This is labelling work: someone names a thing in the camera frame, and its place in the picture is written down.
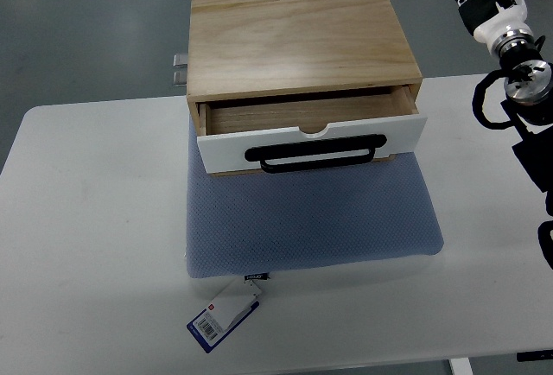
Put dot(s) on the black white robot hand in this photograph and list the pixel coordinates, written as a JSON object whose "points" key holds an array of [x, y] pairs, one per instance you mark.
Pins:
{"points": [[498, 24]]}

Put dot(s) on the black drawer handle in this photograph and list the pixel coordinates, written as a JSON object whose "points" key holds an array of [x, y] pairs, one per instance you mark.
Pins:
{"points": [[368, 143]]}

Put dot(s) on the white drawer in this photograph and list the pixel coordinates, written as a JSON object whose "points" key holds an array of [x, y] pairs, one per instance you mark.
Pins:
{"points": [[227, 128]]}

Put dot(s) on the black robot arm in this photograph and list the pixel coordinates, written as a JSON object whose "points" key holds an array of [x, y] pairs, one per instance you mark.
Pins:
{"points": [[528, 106]]}

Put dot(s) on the wooden drawer cabinet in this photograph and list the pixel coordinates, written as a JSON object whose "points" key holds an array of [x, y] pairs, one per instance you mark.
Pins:
{"points": [[241, 49]]}

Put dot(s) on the blue mesh cushion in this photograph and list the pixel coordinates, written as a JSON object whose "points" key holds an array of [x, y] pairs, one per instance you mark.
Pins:
{"points": [[240, 225]]}

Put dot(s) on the black table control panel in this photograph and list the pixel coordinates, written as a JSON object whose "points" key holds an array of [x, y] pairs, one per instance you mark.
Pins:
{"points": [[534, 356]]}

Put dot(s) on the dark cushion brand label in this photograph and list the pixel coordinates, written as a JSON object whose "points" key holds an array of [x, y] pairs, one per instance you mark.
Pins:
{"points": [[257, 277]]}

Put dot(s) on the white table leg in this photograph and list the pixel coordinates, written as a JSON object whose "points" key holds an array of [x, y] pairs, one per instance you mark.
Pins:
{"points": [[460, 366]]}

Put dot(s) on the white blue product tag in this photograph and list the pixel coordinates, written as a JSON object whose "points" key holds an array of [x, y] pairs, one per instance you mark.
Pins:
{"points": [[227, 310]]}

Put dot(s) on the grey metal table bracket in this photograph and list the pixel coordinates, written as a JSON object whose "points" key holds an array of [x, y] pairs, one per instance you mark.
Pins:
{"points": [[180, 65]]}

